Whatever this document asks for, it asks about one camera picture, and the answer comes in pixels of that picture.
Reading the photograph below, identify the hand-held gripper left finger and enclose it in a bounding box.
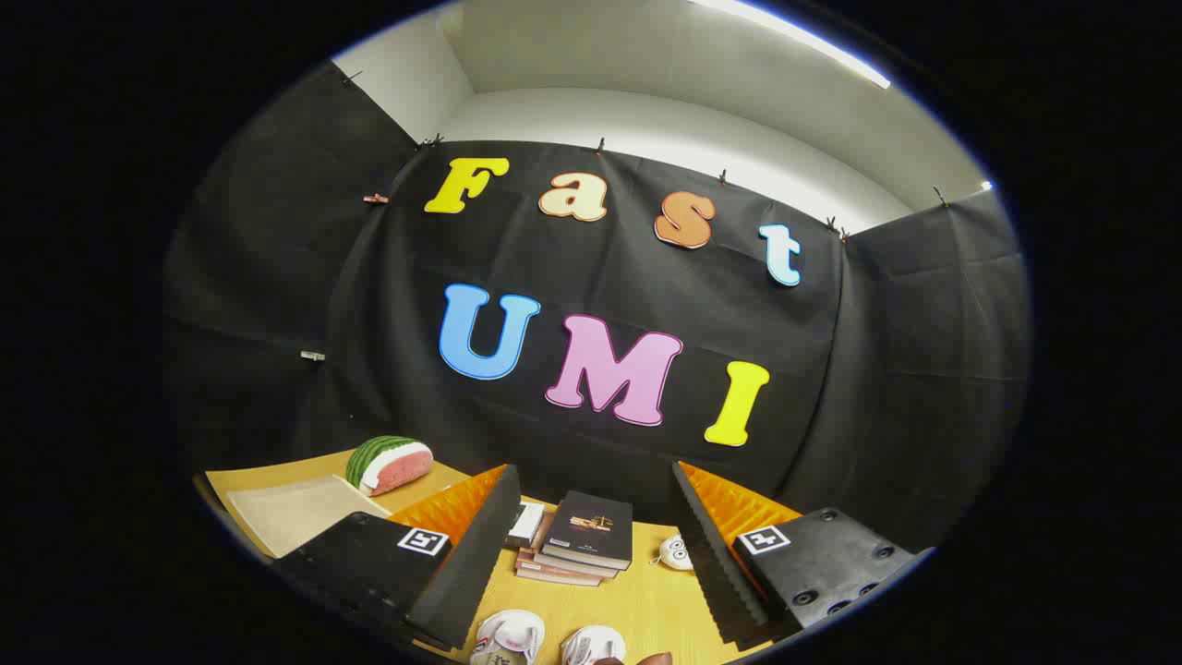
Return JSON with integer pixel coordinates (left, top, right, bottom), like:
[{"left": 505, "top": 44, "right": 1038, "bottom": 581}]
[{"left": 274, "top": 465, "right": 523, "bottom": 652}]

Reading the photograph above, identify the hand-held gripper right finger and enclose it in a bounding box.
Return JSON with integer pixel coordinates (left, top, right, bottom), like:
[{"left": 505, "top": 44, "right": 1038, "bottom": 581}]
[{"left": 671, "top": 460, "right": 934, "bottom": 647}]

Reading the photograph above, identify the white canvas shoe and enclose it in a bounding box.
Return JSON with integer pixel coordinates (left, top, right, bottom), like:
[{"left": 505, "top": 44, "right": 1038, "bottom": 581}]
[
  {"left": 561, "top": 625, "right": 627, "bottom": 665},
  {"left": 469, "top": 609, "right": 546, "bottom": 665}
]

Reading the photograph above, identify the beige fabric storage box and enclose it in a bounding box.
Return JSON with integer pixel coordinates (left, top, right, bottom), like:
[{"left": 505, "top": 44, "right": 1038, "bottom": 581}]
[{"left": 226, "top": 474, "right": 393, "bottom": 558}]

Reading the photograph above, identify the white book with portrait cover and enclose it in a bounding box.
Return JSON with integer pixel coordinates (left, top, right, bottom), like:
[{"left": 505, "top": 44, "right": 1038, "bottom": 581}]
[{"left": 506, "top": 502, "right": 548, "bottom": 548}]

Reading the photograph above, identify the black book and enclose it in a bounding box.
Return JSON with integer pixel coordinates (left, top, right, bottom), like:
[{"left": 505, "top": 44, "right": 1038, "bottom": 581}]
[{"left": 542, "top": 490, "right": 634, "bottom": 571}]

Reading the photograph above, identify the watermelon slice toy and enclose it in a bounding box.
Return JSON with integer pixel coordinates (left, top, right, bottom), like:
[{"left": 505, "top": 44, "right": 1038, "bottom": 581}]
[{"left": 345, "top": 435, "right": 435, "bottom": 498}]

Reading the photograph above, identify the black backdrop cloth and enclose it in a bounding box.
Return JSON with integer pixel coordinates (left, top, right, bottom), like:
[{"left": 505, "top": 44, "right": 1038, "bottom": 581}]
[{"left": 164, "top": 60, "right": 1031, "bottom": 555}]

